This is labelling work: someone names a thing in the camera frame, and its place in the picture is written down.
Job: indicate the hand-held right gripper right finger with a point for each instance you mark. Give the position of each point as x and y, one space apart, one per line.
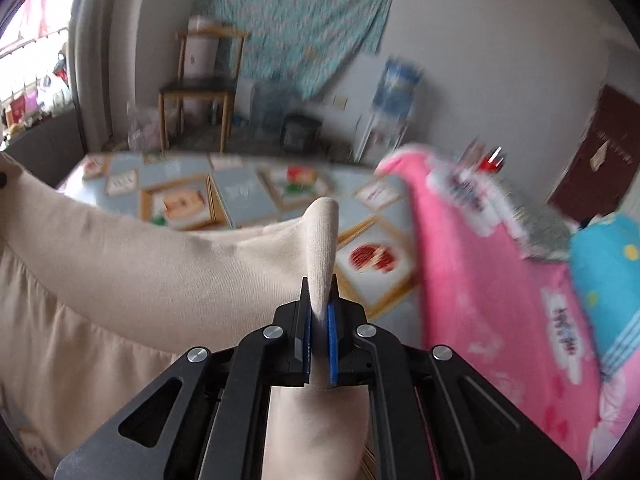
332 345

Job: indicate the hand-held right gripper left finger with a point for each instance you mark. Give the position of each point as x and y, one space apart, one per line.
304 345

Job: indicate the cream zip jacket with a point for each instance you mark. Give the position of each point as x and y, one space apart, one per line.
100 270

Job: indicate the pink printed blanket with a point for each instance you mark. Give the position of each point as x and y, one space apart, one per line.
490 300

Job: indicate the blue patterned bed sheet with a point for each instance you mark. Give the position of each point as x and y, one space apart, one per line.
240 190

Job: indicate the black trash bin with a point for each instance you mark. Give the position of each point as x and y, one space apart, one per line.
300 132

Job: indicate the white water dispenser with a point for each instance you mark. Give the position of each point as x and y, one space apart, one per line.
382 135

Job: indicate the grey lace cloth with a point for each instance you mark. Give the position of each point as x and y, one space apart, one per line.
542 225

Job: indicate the clear empty water jug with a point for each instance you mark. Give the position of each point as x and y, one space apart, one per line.
272 105

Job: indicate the red thermos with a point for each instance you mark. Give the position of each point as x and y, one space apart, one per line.
491 160

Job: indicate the white plastic bag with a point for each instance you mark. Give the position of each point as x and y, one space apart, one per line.
145 127

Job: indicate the cyan pillow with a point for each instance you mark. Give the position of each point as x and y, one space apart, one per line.
605 280

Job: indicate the wooden chair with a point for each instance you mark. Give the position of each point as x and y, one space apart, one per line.
197 85

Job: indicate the tall white box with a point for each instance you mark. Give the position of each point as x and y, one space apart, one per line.
202 55

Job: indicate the dark red door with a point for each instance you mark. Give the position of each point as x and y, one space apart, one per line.
595 160

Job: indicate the dark low cabinet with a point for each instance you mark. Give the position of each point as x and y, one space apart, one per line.
40 152

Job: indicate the grey curtain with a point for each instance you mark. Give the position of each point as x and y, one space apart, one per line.
105 45

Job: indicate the wall socket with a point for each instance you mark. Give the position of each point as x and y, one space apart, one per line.
340 102

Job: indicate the teal floral wall cloth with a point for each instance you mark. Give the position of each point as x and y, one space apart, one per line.
300 20

